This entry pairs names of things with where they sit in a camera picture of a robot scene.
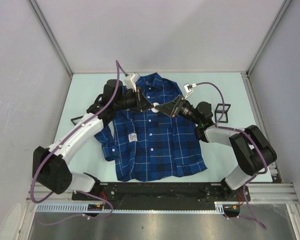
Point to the grey slotted cable duct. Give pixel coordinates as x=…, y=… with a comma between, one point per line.
x=94, y=208

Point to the blue plaid button shirt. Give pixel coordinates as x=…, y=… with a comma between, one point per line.
x=147, y=146

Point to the landscape round brooch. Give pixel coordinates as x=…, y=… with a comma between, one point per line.
x=154, y=105

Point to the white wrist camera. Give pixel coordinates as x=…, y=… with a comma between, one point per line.
x=131, y=80
x=189, y=89

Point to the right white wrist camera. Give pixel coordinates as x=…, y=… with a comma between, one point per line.
x=189, y=89

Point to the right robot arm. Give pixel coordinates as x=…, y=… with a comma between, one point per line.
x=252, y=150

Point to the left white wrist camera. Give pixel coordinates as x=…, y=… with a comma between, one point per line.
x=131, y=80

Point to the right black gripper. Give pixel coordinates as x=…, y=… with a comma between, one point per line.
x=171, y=108

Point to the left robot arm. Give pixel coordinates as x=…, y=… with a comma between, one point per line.
x=50, y=165

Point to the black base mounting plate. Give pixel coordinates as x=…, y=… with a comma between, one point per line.
x=212, y=192

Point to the left black frame stand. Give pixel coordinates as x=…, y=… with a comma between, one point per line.
x=76, y=120

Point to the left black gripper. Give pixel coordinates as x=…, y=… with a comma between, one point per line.
x=142, y=103

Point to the black square frame stand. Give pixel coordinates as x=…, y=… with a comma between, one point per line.
x=221, y=113

